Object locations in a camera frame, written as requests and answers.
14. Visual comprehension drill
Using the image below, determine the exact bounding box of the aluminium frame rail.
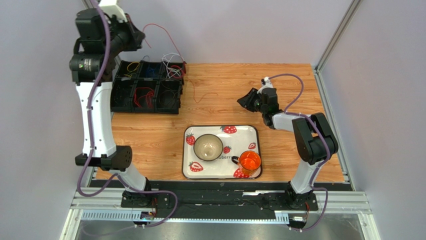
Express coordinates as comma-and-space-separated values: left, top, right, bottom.
60, 188, 380, 240

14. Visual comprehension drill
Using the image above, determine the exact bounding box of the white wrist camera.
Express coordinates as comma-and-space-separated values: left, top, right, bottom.
257, 76, 273, 94
98, 0, 128, 23

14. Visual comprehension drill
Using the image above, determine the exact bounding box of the white wire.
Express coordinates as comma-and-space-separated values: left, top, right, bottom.
161, 52, 186, 72
165, 64, 184, 80

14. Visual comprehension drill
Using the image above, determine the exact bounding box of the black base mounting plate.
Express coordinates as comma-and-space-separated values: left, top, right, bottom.
121, 180, 319, 220

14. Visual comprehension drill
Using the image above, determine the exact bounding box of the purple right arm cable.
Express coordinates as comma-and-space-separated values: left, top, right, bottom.
267, 73, 332, 233

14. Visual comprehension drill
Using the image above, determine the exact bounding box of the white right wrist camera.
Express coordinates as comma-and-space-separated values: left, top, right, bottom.
257, 76, 273, 94

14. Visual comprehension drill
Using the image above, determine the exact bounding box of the strawberry print white tray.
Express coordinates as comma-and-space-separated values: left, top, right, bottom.
182, 125, 262, 180

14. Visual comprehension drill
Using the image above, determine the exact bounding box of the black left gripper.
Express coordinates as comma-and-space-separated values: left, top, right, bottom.
103, 13, 147, 58

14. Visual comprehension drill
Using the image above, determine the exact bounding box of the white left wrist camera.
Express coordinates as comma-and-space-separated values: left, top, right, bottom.
98, 0, 128, 23

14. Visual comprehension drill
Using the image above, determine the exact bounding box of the blue wire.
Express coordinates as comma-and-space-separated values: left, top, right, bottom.
144, 64, 161, 79

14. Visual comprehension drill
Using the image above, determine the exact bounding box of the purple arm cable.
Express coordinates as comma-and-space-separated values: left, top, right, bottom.
267, 73, 332, 233
76, 0, 179, 238

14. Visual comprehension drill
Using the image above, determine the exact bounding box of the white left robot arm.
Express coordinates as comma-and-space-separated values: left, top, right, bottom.
69, 5, 149, 192

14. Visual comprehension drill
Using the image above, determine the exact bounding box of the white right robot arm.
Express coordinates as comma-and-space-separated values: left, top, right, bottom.
237, 87, 339, 195

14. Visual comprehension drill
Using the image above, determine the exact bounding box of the beige ceramic bowl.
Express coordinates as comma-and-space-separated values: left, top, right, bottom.
193, 134, 224, 162

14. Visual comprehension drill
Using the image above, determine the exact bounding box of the orange translucent mug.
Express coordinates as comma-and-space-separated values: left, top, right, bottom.
231, 150, 262, 178

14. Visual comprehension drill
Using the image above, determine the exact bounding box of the black thin wire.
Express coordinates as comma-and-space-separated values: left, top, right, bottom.
159, 87, 181, 107

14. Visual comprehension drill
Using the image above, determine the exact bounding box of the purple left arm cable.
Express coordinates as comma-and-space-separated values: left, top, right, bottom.
76, 0, 179, 238

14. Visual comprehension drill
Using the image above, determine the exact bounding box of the black compartment storage bin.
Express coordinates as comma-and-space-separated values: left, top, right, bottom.
110, 60, 187, 115

